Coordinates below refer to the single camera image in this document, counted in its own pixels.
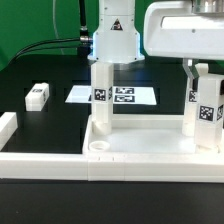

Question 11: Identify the black cable left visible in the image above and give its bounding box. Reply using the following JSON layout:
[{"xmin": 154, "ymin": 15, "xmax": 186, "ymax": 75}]
[{"xmin": 6, "ymin": 37, "xmax": 94, "ymax": 68}]

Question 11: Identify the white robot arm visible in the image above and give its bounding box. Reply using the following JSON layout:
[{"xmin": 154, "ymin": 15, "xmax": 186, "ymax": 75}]
[{"xmin": 88, "ymin": 0, "xmax": 224, "ymax": 79}]

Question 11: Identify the thin white cable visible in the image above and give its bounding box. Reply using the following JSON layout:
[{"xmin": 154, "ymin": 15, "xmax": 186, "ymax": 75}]
[{"xmin": 52, "ymin": 0, "xmax": 66, "ymax": 56}]

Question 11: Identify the white desk top tray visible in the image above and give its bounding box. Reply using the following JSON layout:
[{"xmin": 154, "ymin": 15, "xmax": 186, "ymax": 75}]
[{"xmin": 81, "ymin": 113, "xmax": 224, "ymax": 157}]

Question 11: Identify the white front fence bar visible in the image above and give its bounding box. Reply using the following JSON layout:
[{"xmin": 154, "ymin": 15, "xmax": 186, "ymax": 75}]
[{"xmin": 0, "ymin": 153, "xmax": 224, "ymax": 183}]

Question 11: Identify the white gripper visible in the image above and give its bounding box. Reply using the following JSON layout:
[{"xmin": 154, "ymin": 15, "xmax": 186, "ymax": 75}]
[{"xmin": 143, "ymin": 0, "xmax": 224, "ymax": 90}]

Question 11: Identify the fiducial marker board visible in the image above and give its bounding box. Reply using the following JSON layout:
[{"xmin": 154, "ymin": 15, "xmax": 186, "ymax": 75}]
[{"xmin": 65, "ymin": 85, "xmax": 157, "ymax": 105}]

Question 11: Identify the black vertical cable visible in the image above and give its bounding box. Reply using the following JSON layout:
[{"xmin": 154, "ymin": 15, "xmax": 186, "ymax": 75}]
[{"xmin": 77, "ymin": 0, "xmax": 90, "ymax": 58}]

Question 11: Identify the white left fence block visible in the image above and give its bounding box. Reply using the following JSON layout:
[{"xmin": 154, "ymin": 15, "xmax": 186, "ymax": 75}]
[{"xmin": 0, "ymin": 112, "xmax": 18, "ymax": 151}]

